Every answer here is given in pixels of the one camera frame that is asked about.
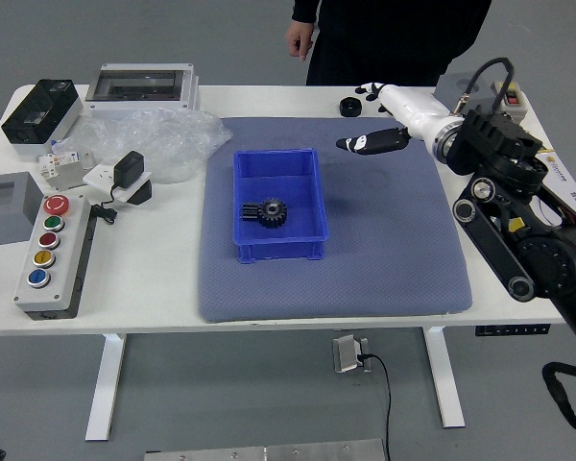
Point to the person's right hand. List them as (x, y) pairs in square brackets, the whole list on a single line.
[(300, 38)]

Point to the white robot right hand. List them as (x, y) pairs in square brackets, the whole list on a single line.
[(413, 110)]

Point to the big black gear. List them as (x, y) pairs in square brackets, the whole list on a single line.
[(272, 213)]

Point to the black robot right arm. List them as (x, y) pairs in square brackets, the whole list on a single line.
[(547, 249)]

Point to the black hex nut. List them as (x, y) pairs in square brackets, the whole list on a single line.
[(351, 106)]

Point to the blue plastic box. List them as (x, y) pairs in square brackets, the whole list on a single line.
[(297, 168)]

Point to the yellow and white cardboard box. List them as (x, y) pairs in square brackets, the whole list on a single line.
[(557, 168)]

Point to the white distribution box clear lid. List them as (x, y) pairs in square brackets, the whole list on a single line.
[(139, 91)]

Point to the grey five-button control box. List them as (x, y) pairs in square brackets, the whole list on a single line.
[(48, 254)]

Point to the grey block with round recess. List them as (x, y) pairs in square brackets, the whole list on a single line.
[(448, 86)]

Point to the person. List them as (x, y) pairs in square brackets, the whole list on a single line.
[(393, 43)]

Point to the white table leg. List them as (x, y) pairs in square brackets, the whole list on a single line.
[(106, 384), (444, 379)]

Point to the clear plastic bag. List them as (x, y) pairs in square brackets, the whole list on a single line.
[(173, 139)]

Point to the blue-grey mat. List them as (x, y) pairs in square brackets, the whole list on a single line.
[(365, 288)]

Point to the black power adapter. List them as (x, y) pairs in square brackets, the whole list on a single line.
[(129, 168)]

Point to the black socket stand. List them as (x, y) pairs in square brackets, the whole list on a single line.
[(144, 194)]

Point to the black table control panel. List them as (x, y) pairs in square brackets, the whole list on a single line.
[(513, 330)]

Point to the grey block with square recess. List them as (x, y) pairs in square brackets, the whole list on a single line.
[(5, 211)]

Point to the white socket plate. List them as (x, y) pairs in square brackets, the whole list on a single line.
[(98, 177)]

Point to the silver floor socket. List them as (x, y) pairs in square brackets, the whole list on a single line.
[(346, 355)]

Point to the white circuit breaker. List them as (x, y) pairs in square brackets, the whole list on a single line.
[(62, 161)]

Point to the grey metal plate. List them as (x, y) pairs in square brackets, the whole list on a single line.
[(269, 451)]

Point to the beige switch box red button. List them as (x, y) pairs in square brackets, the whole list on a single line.
[(514, 98)]

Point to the black enclosure with white base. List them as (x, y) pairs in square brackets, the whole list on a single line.
[(40, 115)]

